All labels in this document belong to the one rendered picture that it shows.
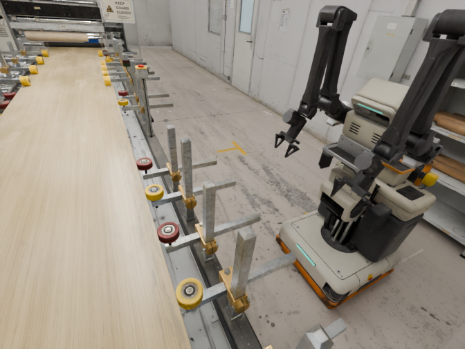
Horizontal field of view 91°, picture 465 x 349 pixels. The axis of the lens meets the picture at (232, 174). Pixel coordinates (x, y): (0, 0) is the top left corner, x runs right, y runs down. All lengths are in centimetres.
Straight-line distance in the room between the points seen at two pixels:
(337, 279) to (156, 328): 121
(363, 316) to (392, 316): 20
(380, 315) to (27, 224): 202
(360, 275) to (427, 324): 59
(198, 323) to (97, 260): 43
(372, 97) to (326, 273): 107
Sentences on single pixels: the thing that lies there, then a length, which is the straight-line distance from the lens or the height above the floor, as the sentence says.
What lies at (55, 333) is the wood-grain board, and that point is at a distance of 82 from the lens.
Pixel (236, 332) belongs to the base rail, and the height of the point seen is 70.
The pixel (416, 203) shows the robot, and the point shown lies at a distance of 159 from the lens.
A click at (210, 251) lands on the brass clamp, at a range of 96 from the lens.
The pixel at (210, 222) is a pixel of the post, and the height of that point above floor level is 94.
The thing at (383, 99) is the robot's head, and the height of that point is 133.
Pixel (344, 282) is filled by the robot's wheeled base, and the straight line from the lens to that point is 170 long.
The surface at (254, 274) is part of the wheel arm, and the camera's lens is 88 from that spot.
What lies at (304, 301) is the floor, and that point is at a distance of 187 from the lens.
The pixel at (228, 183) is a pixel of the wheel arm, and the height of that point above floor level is 84.
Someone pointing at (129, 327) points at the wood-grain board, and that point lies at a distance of 76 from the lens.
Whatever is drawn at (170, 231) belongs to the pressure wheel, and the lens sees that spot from 90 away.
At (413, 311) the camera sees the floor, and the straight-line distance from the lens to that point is 221.
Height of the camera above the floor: 158
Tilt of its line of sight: 36 degrees down
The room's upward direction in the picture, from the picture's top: 5 degrees clockwise
